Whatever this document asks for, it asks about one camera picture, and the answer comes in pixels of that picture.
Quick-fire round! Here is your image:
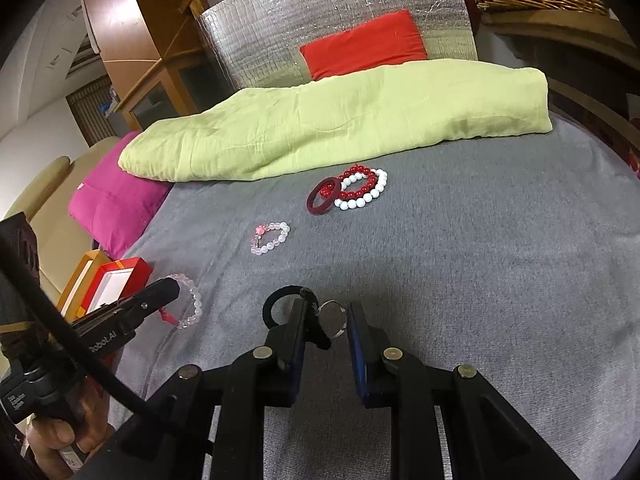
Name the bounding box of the red bead bracelet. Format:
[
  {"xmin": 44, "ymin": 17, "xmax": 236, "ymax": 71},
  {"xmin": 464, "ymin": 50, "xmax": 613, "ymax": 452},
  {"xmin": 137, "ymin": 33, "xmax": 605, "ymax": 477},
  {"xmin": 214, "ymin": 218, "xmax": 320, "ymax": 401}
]
[{"xmin": 336, "ymin": 164, "xmax": 379, "ymax": 202}]

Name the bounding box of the orange cardboard box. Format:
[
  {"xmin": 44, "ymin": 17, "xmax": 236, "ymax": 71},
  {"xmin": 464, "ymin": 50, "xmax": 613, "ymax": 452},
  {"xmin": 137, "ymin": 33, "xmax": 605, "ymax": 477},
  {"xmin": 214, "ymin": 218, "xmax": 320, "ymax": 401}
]
[{"xmin": 56, "ymin": 250, "xmax": 113, "ymax": 316}]

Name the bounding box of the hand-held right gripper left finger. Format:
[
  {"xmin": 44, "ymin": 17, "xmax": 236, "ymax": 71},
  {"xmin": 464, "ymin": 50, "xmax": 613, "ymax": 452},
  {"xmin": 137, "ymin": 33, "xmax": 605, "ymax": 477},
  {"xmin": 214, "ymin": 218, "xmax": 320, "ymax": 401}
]
[{"xmin": 100, "ymin": 299, "xmax": 308, "ymax": 480}]

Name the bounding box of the red cardboard box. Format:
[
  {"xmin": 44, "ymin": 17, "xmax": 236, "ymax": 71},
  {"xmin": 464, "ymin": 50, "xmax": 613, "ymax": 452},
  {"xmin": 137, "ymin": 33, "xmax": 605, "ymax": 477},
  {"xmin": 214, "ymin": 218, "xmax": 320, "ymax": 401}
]
[{"xmin": 80, "ymin": 256, "xmax": 153, "ymax": 321}]

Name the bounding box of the pale pink bracelet with flower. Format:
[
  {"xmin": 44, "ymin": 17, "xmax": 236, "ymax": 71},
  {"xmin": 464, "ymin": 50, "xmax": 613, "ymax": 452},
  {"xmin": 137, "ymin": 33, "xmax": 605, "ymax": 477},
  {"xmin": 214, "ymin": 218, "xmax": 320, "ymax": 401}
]
[{"xmin": 249, "ymin": 221, "xmax": 292, "ymax": 256}]

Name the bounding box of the black hair tie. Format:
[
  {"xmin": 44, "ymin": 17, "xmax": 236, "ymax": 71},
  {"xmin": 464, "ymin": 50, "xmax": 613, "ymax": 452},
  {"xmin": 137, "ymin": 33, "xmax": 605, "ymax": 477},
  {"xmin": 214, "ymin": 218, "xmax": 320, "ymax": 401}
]
[{"xmin": 262, "ymin": 285, "xmax": 332, "ymax": 351}]

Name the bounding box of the silver insulation mat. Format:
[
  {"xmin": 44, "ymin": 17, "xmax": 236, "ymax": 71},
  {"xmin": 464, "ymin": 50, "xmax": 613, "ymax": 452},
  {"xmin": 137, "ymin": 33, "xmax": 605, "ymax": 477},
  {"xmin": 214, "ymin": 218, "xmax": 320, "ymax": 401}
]
[{"xmin": 192, "ymin": 0, "xmax": 478, "ymax": 91}]

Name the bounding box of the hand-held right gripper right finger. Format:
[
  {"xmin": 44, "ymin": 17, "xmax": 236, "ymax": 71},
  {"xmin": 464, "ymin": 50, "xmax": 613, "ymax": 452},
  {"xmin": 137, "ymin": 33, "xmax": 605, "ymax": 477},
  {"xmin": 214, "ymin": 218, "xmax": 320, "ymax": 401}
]
[{"xmin": 346, "ymin": 301, "xmax": 581, "ymax": 480}]

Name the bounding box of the dark red bangle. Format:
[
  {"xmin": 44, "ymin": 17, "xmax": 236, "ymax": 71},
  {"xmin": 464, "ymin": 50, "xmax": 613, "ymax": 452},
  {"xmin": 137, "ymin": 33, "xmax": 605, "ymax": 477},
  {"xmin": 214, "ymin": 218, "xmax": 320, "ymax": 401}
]
[{"xmin": 306, "ymin": 177, "xmax": 342, "ymax": 217}]

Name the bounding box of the dark window blind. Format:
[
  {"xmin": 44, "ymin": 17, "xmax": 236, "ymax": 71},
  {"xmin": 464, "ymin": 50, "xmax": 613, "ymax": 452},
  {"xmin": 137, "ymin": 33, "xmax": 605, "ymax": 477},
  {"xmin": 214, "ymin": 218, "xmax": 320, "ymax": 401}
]
[{"xmin": 66, "ymin": 77, "xmax": 123, "ymax": 147}]

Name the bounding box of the grey blanket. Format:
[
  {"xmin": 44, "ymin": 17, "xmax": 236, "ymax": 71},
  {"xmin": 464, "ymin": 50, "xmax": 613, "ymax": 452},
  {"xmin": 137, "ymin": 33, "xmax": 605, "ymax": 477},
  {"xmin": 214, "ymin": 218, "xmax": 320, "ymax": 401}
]
[{"xmin": 107, "ymin": 115, "xmax": 640, "ymax": 480}]

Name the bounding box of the magenta pillow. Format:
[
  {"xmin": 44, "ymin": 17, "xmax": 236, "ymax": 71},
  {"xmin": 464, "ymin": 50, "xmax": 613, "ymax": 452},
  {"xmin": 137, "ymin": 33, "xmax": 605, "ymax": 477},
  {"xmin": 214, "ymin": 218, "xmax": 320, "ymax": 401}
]
[{"xmin": 68, "ymin": 130, "xmax": 173, "ymax": 261}]

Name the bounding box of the small red cushion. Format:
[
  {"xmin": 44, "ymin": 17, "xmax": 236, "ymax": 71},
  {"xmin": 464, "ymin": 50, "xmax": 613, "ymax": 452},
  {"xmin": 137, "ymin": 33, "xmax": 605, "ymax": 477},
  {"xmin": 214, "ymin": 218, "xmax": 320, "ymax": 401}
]
[{"xmin": 299, "ymin": 9, "xmax": 428, "ymax": 81}]

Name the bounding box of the folded light green blanket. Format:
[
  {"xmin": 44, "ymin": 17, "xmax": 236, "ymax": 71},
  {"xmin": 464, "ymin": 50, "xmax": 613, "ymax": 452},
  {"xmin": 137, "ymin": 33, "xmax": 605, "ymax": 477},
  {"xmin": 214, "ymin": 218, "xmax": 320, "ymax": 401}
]
[{"xmin": 117, "ymin": 58, "xmax": 553, "ymax": 183}]

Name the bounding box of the wooden cabinet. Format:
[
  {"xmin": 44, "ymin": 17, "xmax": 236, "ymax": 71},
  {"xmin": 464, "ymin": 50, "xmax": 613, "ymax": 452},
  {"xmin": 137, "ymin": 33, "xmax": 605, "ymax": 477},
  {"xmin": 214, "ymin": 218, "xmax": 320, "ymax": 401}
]
[{"xmin": 79, "ymin": 0, "xmax": 221, "ymax": 131}]

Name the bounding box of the silver bangle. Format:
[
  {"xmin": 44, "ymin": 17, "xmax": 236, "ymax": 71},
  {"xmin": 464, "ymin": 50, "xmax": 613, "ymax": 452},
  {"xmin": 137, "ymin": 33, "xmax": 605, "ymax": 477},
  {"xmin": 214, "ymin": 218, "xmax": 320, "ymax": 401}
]
[{"xmin": 317, "ymin": 300, "xmax": 348, "ymax": 338}]

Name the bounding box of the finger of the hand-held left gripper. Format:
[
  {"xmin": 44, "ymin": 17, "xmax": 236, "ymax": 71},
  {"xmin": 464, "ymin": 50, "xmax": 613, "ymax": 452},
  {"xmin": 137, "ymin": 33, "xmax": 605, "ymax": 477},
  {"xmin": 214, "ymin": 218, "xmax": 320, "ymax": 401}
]
[{"xmin": 67, "ymin": 278, "xmax": 182, "ymax": 342}]

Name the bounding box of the beige leather sofa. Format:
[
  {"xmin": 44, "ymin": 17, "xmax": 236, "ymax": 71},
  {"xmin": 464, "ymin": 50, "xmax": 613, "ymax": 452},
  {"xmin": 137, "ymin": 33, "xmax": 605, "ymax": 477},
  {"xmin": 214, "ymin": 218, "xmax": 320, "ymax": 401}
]
[{"xmin": 0, "ymin": 137, "xmax": 131, "ymax": 311}]

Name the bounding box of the white bead bracelet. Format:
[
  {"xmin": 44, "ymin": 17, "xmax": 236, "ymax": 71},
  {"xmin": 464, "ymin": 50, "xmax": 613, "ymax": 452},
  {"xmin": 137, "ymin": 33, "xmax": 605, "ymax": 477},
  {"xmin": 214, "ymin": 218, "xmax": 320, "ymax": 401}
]
[{"xmin": 334, "ymin": 167, "xmax": 388, "ymax": 211}]

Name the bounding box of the person's left hand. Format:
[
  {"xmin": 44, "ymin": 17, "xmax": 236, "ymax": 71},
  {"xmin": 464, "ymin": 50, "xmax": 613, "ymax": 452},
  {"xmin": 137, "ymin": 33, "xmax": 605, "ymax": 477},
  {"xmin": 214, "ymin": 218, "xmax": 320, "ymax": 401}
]
[{"xmin": 25, "ymin": 375, "xmax": 116, "ymax": 480}]

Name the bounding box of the black cable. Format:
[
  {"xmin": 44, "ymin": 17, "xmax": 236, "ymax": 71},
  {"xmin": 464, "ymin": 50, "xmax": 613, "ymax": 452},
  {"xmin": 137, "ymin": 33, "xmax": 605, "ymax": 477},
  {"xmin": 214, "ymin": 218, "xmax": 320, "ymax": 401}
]
[{"xmin": 0, "ymin": 237, "xmax": 166, "ymax": 433}]

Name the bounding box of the clear bead bracelet pink tassel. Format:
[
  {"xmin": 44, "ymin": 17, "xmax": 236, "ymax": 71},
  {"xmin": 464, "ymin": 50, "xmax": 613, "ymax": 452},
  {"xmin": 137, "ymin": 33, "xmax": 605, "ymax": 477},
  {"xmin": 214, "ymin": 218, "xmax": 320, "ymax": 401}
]
[{"xmin": 159, "ymin": 273, "xmax": 203, "ymax": 331}]

